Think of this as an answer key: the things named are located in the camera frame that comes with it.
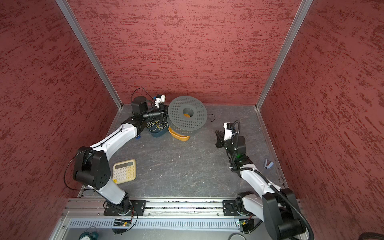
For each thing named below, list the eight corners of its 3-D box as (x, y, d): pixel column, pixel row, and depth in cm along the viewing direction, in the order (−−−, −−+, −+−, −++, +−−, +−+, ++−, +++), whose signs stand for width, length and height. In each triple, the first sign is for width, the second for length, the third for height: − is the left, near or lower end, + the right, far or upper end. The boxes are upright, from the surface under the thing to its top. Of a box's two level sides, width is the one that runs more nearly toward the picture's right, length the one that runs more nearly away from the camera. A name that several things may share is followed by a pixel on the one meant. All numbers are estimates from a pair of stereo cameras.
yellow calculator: (113, 185, 83) (111, 183, 81) (115, 165, 91) (113, 163, 88) (135, 179, 85) (133, 178, 83) (135, 160, 93) (134, 158, 90)
